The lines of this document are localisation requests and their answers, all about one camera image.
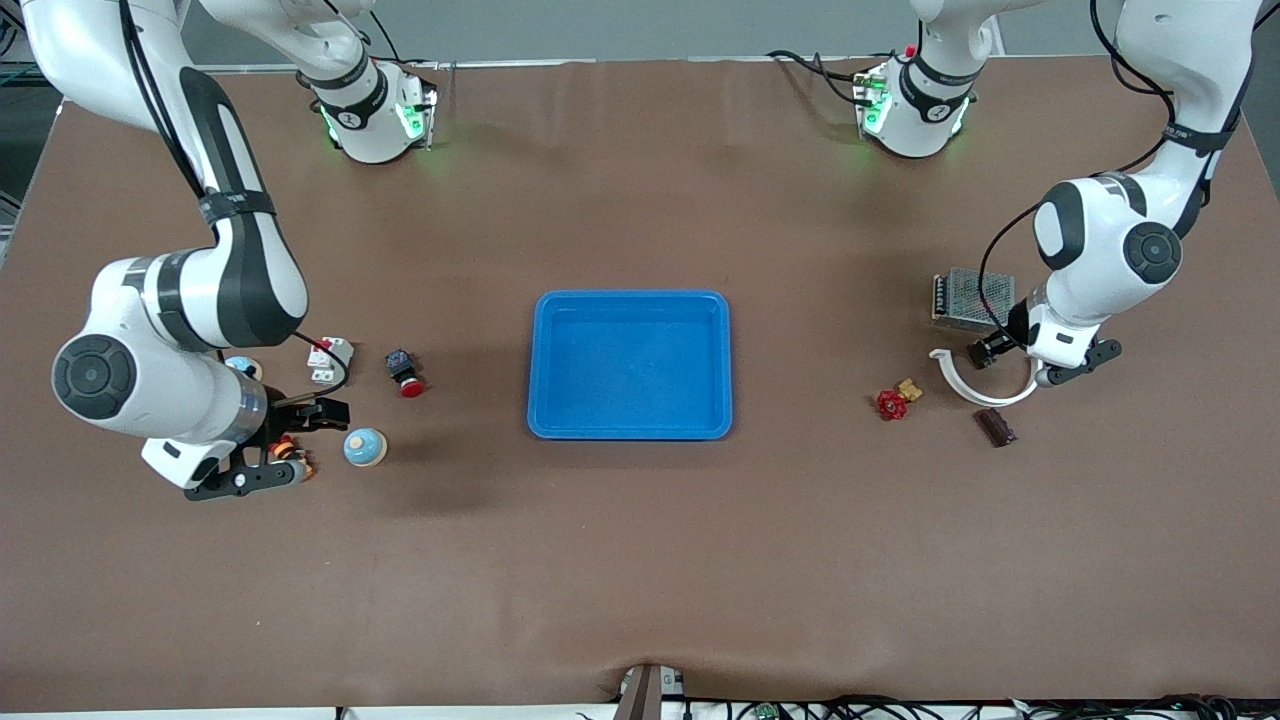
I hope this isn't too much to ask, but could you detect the brass valve red handwheel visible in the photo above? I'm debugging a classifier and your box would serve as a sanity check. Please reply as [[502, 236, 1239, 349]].
[[875, 377, 924, 422]]

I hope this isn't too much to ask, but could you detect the black cable bundle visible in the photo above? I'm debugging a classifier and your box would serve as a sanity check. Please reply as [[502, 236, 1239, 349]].
[[690, 693, 1241, 720]]

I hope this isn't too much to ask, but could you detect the white circuit breaker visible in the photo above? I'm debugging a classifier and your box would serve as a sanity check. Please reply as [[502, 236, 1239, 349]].
[[308, 337, 355, 387]]

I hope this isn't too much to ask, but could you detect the red mushroom push button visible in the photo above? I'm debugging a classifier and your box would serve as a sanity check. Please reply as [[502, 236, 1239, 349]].
[[385, 348, 427, 399]]

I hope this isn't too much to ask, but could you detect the metal mesh power supply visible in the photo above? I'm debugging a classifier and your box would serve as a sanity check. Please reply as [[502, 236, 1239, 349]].
[[931, 266, 1018, 331]]

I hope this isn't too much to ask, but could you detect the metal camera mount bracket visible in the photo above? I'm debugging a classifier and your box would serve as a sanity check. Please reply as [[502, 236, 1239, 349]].
[[612, 662, 687, 720]]

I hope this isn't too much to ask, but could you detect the white half-ring pipe clamp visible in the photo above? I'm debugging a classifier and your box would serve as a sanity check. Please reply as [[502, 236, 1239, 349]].
[[928, 347, 1043, 408]]

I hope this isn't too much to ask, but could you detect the blue plastic tray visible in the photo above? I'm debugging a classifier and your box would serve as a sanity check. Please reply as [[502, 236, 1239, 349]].
[[527, 289, 734, 441]]

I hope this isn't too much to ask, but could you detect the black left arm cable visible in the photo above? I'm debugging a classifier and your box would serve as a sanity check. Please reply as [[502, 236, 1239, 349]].
[[980, 0, 1246, 336]]

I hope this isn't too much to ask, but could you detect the black base cable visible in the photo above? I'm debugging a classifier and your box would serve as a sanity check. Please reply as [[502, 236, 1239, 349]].
[[766, 48, 886, 109]]

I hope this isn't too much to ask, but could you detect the red yellow emergency stop button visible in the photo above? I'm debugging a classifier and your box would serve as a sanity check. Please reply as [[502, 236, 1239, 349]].
[[268, 433, 315, 485]]

